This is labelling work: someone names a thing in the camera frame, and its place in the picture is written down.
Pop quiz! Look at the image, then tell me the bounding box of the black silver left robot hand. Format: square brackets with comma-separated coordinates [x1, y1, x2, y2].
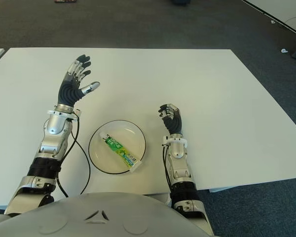
[54, 54, 101, 113]

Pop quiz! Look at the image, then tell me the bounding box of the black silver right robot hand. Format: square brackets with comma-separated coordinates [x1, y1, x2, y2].
[157, 103, 183, 136]

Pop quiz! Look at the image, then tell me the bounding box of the green white toothpaste tube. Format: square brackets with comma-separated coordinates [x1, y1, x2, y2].
[98, 132, 143, 173]

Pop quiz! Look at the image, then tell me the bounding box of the white plate with black rim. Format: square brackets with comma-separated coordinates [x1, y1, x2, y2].
[88, 119, 147, 175]

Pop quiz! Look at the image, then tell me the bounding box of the grey robot torso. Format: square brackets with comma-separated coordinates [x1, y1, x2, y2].
[0, 192, 214, 237]

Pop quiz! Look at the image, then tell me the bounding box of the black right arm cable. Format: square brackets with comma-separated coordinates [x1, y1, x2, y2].
[162, 145, 174, 205]

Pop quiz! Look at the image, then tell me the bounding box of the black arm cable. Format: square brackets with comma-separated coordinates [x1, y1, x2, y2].
[162, 145, 174, 205]
[56, 118, 91, 198]

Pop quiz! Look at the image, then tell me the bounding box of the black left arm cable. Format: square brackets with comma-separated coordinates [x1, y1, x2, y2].
[56, 118, 91, 198]

